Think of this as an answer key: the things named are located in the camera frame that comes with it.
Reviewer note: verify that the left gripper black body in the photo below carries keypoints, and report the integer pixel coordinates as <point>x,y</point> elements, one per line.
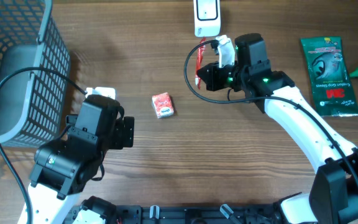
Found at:
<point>122,137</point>

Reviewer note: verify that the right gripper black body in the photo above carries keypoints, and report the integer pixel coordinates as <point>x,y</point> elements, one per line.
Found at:
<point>229,76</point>

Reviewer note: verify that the red coffee stick sachet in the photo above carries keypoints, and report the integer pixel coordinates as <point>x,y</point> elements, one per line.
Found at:
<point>199,60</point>

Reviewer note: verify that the small red white candy pack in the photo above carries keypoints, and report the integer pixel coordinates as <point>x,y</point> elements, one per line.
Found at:
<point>162,105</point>

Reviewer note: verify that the dark green snack bag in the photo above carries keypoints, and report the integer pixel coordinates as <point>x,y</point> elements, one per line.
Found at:
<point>331,87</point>

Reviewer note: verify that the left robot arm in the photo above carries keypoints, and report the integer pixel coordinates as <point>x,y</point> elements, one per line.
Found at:
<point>64,166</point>

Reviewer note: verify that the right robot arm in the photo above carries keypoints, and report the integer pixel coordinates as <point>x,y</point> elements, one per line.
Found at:
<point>243,66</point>

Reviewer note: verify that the white barcode scanner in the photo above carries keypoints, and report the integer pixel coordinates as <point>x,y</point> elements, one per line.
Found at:
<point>207,18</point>

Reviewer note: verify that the grey plastic mesh basket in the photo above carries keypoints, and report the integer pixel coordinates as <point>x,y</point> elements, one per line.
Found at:
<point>31,103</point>

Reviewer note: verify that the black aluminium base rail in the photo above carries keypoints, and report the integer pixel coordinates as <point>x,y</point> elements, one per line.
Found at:
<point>127,214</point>

